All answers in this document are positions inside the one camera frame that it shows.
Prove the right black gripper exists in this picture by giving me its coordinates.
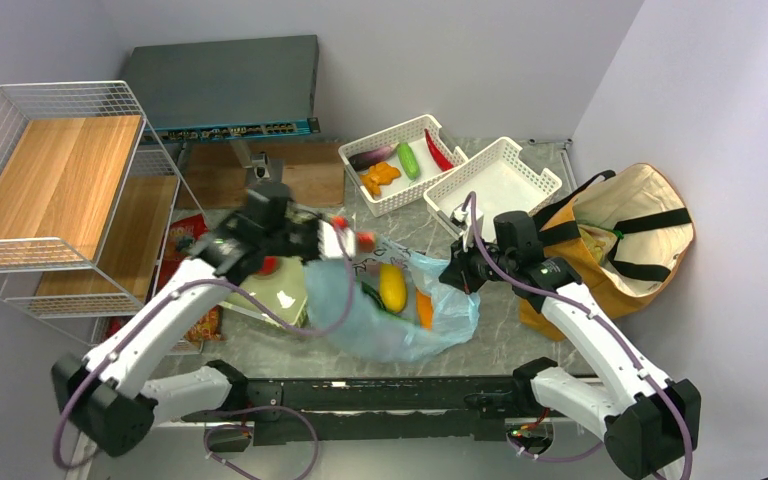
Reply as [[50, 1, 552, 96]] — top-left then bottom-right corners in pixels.
[[440, 231, 516, 294]]

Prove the red toy apple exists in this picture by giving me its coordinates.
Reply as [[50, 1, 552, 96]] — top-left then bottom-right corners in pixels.
[[256, 256, 281, 277]]

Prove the orange toy carrot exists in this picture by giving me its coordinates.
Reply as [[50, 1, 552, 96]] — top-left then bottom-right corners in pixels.
[[415, 289, 434, 330]]

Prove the yellow toy lemon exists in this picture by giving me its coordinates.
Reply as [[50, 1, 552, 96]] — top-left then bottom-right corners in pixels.
[[378, 264, 408, 314]]

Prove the green toy vegetable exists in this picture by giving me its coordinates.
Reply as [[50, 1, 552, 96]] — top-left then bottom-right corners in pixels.
[[360, 282, 389, 312]]

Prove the blue printed plastic grocery bag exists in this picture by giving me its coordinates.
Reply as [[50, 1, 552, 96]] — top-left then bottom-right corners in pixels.
[[304, 238, 480, 362]]

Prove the yellow canvas tote bag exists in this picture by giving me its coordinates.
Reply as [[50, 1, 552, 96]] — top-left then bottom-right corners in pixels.
[[532, 163, 695, 319]]

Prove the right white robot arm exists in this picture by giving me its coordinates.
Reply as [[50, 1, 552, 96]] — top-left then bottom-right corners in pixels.
[[440, 206, 701, 479]]

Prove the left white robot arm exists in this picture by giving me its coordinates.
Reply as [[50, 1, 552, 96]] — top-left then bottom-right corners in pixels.
[[51, 182, 355, 469]]

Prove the light green plastic basket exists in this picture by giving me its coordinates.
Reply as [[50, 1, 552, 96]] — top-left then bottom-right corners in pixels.
[[220, 258, 307, 328]]

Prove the red snack packet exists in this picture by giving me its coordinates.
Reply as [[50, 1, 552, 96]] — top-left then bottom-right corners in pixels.
[[155, 214, 208, 292]]

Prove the empty white plastic basket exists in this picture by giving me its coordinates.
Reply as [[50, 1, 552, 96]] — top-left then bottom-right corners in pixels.
[[423, 137, 563, 242]]

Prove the purple toy eggplant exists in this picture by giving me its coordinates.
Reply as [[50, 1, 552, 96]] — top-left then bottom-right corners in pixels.
[[348, 145, 397, 172]]

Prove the red toy chili pepper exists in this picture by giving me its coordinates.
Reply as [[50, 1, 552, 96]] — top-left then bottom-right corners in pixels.
[[424, 129, 454, 172]]

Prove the orange toy ginger root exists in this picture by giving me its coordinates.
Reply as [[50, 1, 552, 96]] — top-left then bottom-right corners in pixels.
[[359, 162, 402, 198]]

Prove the green toy cucumber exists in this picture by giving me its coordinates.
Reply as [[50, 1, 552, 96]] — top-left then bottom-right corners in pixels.
[[396, 142, 420, 181]]

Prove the white basket with vegetables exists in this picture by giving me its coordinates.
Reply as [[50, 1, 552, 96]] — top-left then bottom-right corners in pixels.
[[338, 114, 467, 217]]

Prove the grey metal camera stand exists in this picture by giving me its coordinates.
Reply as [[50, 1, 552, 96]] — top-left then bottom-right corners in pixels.
[[229, 139, 284, 187]]

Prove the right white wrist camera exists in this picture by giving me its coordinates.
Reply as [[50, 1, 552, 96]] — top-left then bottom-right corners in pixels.
[[450, 205, 484, 251]]

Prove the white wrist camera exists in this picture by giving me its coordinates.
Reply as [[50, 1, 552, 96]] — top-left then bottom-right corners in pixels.
[[318, 216, 357, 260], [450, 205, 484, 251]]

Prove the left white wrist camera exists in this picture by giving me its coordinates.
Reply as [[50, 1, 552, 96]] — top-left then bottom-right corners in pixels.
[[318, 216, 357, 260]]

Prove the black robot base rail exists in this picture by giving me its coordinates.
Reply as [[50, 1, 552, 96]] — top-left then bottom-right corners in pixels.
[[184, 375, 547, 446]]

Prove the white wire shelf rack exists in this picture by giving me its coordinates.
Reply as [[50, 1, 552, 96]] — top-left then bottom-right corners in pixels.
[[0, 80, 202, 346]]

